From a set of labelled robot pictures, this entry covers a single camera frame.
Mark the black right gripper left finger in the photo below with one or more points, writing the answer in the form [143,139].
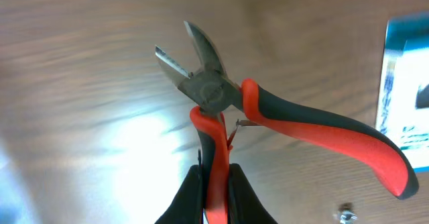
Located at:
[187,204]

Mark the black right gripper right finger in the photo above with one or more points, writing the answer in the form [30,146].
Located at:
[244,205]

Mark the silver combination wrench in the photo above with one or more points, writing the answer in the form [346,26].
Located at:
[345,214]

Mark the red-handled pliers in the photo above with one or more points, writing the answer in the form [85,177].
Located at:
[212,92]

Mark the blue white screwdriver box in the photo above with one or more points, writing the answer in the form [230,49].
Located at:
[402,111]

